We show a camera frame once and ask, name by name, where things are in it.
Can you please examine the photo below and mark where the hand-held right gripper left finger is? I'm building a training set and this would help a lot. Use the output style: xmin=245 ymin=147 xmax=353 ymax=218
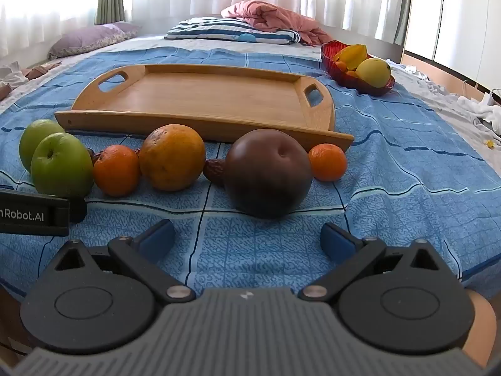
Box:
xmin=41 ymin=219 xmax=196 ymax=304

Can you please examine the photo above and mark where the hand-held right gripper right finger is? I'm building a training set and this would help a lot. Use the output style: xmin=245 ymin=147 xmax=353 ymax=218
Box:
xmin=297 ymin=222 xmax=460 ymax=304

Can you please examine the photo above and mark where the green apple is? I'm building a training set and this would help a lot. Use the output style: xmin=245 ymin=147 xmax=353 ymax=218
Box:
xmin=19 ymin=119 xmax=65 ymax=173
xmin=30 ymin=132 xmax=94 ymax=198

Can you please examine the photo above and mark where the tangerine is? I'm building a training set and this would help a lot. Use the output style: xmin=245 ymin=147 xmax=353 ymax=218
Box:
xmin=308 ymin=143 xmax=348 ymax=182
xmin=93 ymin=145 xmax=142 ymax=197

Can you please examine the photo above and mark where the large orange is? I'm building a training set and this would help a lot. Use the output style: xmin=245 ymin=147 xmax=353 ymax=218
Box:
xmin=140 ymin=124 xmax=207 ymax=192

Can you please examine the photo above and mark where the dark brown round fruit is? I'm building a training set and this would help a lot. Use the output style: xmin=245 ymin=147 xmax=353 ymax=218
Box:
xmin=224 ymin=128 xmax=313 ymax=219

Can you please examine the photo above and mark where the wooden tray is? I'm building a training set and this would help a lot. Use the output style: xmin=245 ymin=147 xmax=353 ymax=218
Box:
xmin=55 ymin=64 xmax=355 ymax=153

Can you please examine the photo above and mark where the blue checked blanket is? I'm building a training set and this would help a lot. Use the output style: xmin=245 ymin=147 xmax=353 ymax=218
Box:
xmin=0 ymin=45 xmax=501 ymax=302

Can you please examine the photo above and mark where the white garment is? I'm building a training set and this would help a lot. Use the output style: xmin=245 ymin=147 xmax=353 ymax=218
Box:
xmin=0 ymin=63 xmax=30 ymax=92

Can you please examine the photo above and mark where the pink folded garment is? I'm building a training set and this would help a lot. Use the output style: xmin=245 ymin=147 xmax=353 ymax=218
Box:
xmin=21 ymin=61 xmax=63 ymax=80

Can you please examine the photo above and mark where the red glass bowl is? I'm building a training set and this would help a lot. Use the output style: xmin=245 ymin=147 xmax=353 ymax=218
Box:
xmin=321 ymin=40 xmax=396 ymax=97

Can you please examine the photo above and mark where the yellow lemon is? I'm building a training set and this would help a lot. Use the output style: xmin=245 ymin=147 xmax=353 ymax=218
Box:
xmin=355 ymin=58 xmax=392 ymax=88

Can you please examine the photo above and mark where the purple pillow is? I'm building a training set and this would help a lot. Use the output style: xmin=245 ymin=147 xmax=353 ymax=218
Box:
xmin=48 ymin=23 xmax=132 ymax=60
xmin=111 ymin=22 xmax=142 ymax=35

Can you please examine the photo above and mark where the white crumpled cloth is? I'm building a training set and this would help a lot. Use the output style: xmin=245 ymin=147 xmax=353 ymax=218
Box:
xmin=456 ymin=93 xmax=501 ymax=133

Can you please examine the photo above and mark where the blue striped pillow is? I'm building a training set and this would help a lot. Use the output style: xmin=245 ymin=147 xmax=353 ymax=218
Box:
xmin=164 ymin=16 xmax=302 ymax=45

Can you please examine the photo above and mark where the pink quilt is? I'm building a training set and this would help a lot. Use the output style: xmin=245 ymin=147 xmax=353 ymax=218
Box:
xmin=221 ymin=1 xmax=333 ymax=46

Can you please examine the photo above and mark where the white wardrobe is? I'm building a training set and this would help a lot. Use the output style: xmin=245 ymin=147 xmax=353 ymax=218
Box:
xmin=405 ymin=0 xmax=501 ymax=87

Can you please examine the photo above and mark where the white cable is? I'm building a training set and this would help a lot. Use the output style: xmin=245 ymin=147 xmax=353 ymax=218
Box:
xmin=463 ymin=79 xmax=501 ymax=104

